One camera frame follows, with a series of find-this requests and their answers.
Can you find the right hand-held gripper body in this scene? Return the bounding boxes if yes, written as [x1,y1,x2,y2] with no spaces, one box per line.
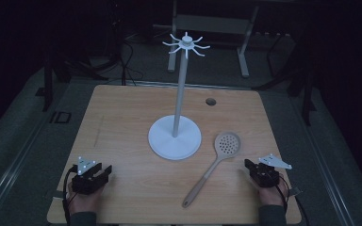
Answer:
[250,153,293,189]

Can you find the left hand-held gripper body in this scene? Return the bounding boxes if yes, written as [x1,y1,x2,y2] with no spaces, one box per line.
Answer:
[71,156,107,195]

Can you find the beige slotted spoon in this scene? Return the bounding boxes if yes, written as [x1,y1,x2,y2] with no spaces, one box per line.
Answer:
[182,131,242,209]

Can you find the white hook rack stand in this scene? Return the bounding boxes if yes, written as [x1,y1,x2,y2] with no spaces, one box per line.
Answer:
[147,31,211,161]

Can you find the person's left hand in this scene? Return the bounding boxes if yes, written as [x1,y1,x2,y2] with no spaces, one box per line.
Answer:
[67,183,106,217]

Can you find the person's right hand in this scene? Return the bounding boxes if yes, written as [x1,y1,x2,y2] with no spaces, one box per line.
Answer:
[256,179,290,209]

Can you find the black floor socket box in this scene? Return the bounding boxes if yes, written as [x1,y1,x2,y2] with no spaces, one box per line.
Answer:
[49,110,73,124]

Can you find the black metal stand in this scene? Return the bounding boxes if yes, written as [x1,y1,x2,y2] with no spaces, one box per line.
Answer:
[35,46,64,113]
[286,59,318,127]

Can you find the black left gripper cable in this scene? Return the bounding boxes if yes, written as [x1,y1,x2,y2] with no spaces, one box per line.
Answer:
[61,165,78,226]

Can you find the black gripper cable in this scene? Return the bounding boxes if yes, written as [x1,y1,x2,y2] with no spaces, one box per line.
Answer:
[275,174,311,226]
[61,165,78,226]

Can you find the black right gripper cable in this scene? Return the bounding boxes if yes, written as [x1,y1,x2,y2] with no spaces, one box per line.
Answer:
[275,174,311,226]

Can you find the black floor cables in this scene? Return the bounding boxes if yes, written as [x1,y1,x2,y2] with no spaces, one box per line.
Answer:
[63,18,146,87]

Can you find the white metal desk frame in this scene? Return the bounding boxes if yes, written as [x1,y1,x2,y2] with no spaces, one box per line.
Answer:
[167,0,260,79]

